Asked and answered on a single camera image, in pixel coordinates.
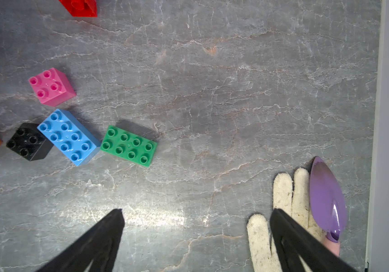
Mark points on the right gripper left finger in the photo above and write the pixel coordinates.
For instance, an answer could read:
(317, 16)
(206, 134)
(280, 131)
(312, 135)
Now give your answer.
(95, 251)

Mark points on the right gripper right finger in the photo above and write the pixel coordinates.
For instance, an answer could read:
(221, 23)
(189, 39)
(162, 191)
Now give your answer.
(294, 245)

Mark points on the green long lego brick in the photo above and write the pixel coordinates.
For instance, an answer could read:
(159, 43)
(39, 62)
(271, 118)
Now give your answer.
(129, 146)

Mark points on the red lego brick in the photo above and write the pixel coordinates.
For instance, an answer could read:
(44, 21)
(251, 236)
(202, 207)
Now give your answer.
(80, 8)

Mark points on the blue long lego brick lower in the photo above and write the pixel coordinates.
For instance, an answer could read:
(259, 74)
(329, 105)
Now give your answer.
(70, 137)

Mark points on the black lego brick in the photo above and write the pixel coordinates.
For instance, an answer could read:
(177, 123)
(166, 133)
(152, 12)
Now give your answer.
(29, 142)

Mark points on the pink lego brick middle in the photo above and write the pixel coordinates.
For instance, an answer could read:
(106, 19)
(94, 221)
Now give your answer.
(52, 87)

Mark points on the purple pink brush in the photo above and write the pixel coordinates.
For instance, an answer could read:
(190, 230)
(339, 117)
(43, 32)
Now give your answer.
(327, 204)

